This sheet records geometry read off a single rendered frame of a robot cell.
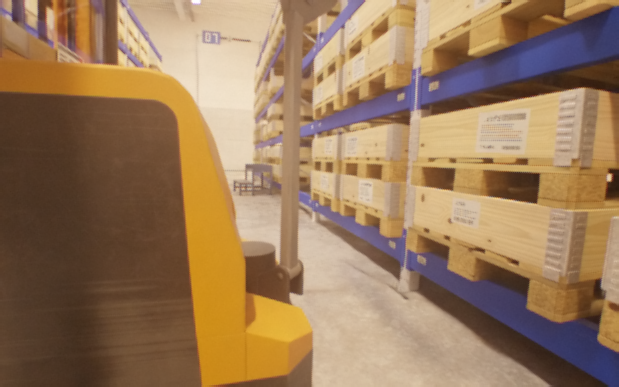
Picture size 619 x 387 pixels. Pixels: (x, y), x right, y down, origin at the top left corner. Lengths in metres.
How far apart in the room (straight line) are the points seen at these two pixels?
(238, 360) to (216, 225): 0.29
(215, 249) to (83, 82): 0.36
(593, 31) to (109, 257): 1.34
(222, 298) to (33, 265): 0.33
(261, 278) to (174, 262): 0.40
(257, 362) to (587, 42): 1.23
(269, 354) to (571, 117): 1.01
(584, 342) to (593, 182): 0.47
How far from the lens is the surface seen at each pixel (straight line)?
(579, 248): 1.15
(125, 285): 0.66
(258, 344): 0.70
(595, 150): 1.16
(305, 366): 0.83
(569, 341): 1.27
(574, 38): 1.26
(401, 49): 1.97
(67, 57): 1.08
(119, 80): 0.62
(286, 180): 0.88
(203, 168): 0.59
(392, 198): 1.86
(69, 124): 0.64
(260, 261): 0.96
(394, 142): 1.85
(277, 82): 6.58
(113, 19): 1.44
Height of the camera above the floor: 0.74
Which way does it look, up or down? 6 degrees down
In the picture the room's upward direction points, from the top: 2 degrees clockwise
